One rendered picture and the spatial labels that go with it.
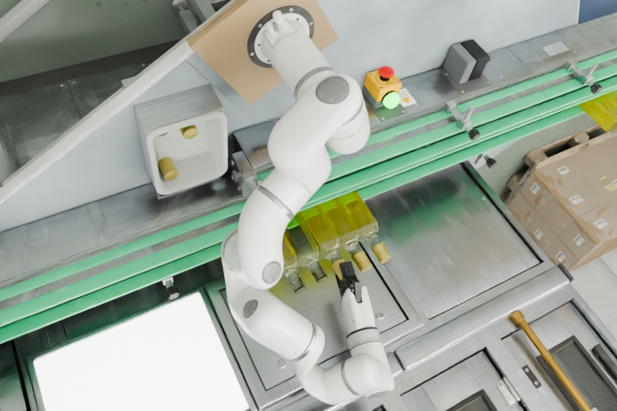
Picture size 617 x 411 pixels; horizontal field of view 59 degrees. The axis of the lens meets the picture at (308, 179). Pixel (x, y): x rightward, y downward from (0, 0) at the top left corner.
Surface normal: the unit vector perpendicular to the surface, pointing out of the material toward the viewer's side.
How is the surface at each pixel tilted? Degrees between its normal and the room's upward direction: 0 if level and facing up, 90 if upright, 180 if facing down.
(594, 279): 90
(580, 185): 98
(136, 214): 90
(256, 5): 0
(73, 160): 0
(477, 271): 90
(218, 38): 0
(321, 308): 90
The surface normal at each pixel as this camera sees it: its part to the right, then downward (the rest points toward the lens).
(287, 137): -0.24, -0.37
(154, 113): 0.11, -0.58
